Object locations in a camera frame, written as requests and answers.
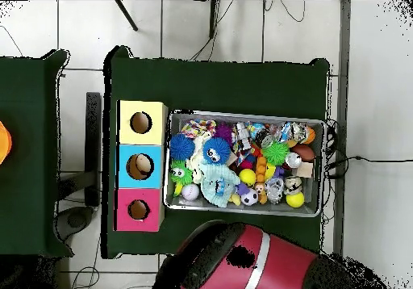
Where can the yellow smiley ball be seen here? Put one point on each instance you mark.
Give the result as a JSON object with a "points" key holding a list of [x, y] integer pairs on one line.
{"points": [[247, 176]]}

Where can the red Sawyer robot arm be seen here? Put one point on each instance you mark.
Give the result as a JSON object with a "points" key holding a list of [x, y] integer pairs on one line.
{"points": [[284, 263]]}

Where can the wooden box with three holes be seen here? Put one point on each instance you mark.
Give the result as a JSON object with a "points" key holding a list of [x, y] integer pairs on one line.
{"points": [[155, 137]]}

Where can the silver mesh bin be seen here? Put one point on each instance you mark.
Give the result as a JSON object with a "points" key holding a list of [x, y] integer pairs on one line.
{"points": [[274, 209]]}

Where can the blue spiky ball with eyes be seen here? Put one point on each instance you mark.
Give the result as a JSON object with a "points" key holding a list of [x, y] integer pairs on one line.
{"points": [[216, 150]]}

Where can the polka dot cloth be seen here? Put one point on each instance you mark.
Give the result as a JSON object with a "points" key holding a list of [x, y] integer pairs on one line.
{"points": [[197, 127]]}

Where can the purple spiky toy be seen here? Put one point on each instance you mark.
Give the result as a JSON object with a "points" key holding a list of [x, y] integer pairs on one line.
{"points": [[223, 130]]}

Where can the light blue knitted cloth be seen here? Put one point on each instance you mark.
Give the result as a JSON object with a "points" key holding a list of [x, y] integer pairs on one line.
{"points": [[219, 185]]}

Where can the white baseball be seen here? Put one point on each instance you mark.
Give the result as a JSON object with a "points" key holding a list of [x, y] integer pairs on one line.
{"points": [[190, 191]]}

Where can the black and white soccer ball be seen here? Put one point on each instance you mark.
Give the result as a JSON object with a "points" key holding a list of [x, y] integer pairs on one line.
{"points": [[249, 197]]}

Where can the dark green table cloth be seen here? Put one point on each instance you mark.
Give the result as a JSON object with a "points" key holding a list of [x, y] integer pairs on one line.
{"points": [[219, 85]]}

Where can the green spiky ball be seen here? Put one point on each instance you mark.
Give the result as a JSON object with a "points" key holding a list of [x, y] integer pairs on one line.
{"points": [[276, 152]]}

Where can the black stand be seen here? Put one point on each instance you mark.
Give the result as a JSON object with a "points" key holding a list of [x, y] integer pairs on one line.
{"points": [[93, 124]]}

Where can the black tripod leg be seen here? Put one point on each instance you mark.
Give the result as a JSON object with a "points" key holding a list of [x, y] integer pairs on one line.
{"points": [[127, 16], [213, 17]]}

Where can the grey round floor base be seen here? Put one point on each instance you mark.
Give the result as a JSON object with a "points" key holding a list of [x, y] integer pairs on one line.
{"points": [[75, 219]]}

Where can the green covered side table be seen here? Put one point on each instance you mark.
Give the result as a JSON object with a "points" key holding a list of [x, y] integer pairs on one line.
{"points": [[29, 189]]}

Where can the orange object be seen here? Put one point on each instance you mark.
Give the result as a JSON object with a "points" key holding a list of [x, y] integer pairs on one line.
{"points": [[5, 143]]}

